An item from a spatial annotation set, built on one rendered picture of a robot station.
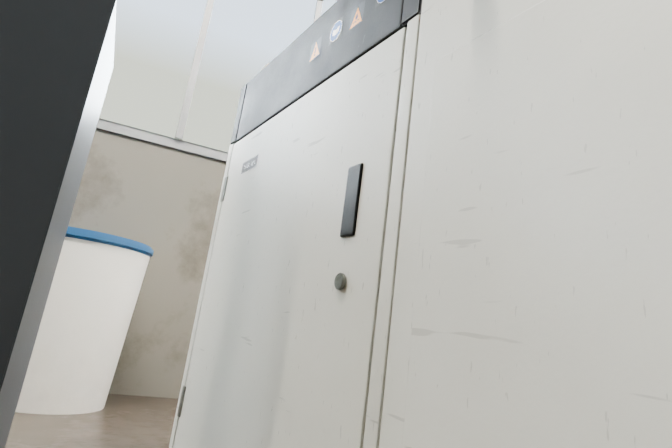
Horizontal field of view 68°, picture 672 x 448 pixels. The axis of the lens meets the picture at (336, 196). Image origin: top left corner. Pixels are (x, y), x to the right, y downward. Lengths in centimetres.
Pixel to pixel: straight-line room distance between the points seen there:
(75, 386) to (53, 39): 145
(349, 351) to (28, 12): 61
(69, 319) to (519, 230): 173
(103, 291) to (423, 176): 159
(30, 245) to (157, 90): 209
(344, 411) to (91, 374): 153
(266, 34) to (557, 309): 275
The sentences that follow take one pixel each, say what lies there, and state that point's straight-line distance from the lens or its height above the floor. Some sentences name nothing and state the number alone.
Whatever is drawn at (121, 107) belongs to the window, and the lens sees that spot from 270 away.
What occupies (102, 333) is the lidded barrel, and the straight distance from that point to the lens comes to 204.
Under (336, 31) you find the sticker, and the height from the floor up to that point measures 87.
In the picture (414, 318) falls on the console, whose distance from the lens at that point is 53.
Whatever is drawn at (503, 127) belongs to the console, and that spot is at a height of 58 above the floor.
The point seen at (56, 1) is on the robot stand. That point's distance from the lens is 82.
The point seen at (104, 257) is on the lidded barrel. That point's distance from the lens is 199.
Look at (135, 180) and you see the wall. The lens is 262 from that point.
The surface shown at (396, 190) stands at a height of 55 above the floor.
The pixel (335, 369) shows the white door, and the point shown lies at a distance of 64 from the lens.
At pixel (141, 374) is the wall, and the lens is 257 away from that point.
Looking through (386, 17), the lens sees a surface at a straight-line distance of 77.
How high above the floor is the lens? 37
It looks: 16 degrees up
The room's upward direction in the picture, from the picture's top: 8 degrees clockwise
